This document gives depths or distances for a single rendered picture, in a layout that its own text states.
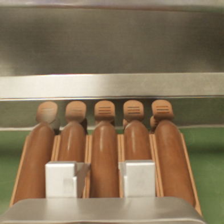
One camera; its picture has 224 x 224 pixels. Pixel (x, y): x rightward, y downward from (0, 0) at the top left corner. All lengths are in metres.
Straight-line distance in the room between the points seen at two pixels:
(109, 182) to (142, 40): 0.20
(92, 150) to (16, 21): 0.19
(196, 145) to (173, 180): 0.11
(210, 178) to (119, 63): 0.17
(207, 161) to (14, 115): 0.18
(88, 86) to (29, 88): 0.05
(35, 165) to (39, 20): 0.18
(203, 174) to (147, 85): 0.09
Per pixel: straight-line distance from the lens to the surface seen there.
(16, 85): 0.27
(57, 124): 0.23
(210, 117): 0.29
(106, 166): 0.17
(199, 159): 0.26
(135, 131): 0.19
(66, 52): 0.34
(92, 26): 0.32
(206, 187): 0.25
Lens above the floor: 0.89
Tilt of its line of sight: 44 degrees down
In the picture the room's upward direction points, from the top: 2 degrees clockwise
